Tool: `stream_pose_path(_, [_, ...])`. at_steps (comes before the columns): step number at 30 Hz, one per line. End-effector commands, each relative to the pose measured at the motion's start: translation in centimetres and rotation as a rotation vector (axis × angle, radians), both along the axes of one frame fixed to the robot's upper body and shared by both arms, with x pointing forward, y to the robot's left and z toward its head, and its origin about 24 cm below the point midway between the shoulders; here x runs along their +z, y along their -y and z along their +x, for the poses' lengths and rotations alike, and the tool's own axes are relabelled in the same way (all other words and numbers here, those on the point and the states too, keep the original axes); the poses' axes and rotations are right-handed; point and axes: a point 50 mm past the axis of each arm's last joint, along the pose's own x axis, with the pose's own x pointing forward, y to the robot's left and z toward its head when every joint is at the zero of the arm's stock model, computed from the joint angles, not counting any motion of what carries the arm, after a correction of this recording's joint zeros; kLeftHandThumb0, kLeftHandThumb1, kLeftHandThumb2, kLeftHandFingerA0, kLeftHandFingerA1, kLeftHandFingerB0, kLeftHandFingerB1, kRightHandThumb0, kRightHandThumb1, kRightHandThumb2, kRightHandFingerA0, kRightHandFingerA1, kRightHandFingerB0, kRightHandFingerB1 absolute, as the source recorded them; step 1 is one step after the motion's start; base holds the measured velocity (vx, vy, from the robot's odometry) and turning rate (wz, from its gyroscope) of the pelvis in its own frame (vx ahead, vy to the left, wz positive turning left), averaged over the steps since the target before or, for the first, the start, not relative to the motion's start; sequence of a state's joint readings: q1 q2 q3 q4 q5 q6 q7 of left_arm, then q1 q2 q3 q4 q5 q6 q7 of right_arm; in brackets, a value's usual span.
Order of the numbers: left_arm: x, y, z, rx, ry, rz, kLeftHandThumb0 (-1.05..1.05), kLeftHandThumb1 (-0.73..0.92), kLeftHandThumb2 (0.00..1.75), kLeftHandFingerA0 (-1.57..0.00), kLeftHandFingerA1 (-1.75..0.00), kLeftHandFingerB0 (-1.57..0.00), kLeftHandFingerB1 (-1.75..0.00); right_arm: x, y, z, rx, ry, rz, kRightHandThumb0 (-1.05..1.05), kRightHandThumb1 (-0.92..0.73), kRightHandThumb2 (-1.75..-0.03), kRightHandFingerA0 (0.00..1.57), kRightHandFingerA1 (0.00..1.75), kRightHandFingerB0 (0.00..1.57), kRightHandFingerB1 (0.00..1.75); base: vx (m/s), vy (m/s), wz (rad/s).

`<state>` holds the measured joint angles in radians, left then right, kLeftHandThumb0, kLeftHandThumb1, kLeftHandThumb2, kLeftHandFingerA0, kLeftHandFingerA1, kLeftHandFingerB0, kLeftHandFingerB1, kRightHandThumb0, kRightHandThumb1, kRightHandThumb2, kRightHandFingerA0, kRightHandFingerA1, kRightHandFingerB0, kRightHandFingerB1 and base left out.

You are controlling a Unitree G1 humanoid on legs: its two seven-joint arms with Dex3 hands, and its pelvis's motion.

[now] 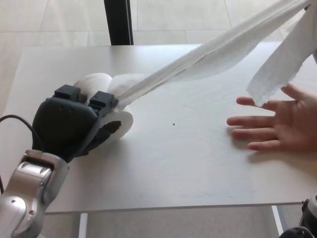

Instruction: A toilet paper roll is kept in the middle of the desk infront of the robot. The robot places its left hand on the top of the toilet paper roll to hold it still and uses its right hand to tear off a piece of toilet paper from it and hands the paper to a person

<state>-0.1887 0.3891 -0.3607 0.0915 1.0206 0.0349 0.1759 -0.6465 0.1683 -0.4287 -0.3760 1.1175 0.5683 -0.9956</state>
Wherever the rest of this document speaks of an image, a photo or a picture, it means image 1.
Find white table leg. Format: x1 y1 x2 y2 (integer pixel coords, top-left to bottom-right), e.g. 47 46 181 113
79 213 89 238
271 205 284 238

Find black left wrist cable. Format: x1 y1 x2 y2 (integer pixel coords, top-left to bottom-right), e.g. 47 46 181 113
0 114 43 152

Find person's bare hand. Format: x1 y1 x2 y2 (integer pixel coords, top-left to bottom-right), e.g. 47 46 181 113
226 83 317 152

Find black vertical post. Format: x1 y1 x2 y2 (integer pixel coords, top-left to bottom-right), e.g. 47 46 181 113
103 0 134 46

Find white toilet paper roll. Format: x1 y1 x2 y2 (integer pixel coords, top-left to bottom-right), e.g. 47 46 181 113
74 0 317 141

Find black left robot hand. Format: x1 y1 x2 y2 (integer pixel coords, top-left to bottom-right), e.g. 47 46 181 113
31 84 122 164

